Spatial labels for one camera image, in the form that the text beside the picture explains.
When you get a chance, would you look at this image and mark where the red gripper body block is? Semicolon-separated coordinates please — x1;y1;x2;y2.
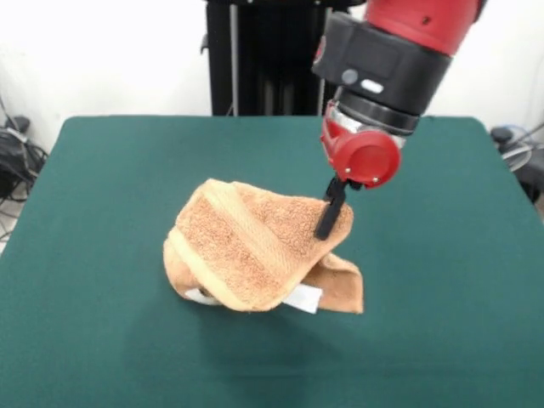
319;110;403;190

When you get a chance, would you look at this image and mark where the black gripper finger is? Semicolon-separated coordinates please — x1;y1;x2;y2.
314;175;349;241

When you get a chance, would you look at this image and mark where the tan terry towel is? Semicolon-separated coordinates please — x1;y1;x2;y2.
163;178;366;316

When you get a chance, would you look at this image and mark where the black equipment stand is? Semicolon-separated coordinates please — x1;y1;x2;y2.
516;148;544;205

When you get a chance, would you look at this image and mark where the dark green table cloth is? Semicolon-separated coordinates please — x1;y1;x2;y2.
0;115;544;408

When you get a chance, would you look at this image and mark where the grey pedestal leg foot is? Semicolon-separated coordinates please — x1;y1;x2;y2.
3;116;31;133
490;126;516;145

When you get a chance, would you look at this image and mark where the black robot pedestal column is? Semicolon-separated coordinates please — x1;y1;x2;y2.
198;0;366;116

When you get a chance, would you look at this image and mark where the black cable tangle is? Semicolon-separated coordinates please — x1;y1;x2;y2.
0;127;48;205

